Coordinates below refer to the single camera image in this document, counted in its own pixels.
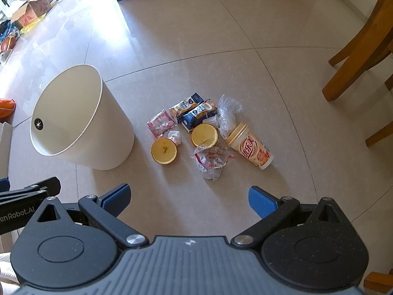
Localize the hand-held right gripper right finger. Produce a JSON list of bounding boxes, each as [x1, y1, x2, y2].
[[230, 186, 351, 249]]

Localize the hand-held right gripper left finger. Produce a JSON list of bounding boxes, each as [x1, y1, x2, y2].
[[37, 184, 147, 250]]

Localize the milk tea paper cup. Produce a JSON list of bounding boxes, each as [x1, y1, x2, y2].
[[225, 123, 275, 170]]

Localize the round yellow lid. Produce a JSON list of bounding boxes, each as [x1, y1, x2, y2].
[[151, 138, 178, 164], [191, 123, 219, 148]]

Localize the white trash bin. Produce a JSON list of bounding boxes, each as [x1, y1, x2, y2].
[[30, 64, 136, 170]]

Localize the clear plastic bag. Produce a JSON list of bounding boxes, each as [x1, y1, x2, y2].
[[217, 95, 244, 139]]

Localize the clear wrapper with red print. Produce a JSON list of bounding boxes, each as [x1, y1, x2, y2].
[[193, 140, 235, 181]]

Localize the orange bag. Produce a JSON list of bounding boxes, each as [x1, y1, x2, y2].
[[0, 98, 16, 119]]

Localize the pink snack wrapper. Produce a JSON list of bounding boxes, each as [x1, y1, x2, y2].
[[147, 108, 178, 139]]

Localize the small clear plastic cup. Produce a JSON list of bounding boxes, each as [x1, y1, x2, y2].
[[202, 115, 222, 129]]

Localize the blue milk carton front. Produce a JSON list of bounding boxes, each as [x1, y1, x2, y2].
[[181, 99, 218, 130]]

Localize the blue milk carton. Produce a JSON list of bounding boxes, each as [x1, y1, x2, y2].
[[169, 92, 205, 123], [181, 99, 218, 130]]

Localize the blue milk carton back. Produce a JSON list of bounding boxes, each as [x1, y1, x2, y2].
[[169, 92, 205, 123]]

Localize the yellow plastic bag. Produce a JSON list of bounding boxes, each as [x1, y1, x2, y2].
[[20, 17, 46, 34]]

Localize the wooden chair legs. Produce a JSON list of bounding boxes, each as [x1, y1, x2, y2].
[[322, 0, 393, 148]]

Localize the open brown cardboard box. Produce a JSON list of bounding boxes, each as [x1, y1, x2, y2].
[[11, 0, 57, 27]]

